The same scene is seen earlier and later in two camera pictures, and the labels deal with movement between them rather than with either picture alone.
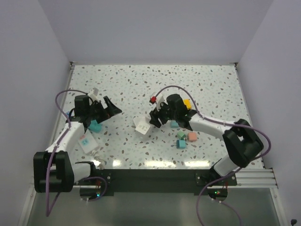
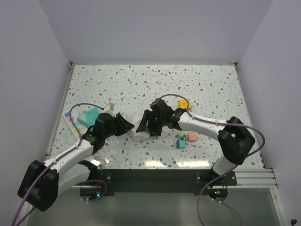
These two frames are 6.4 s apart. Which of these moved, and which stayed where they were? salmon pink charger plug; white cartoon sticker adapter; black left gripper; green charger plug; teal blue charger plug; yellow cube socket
Moved: white cartoon sticker adapter; black left gripper
Stayed: yellow cube socket; salmon pink charger plug; green charger plug; teal blue charger plug
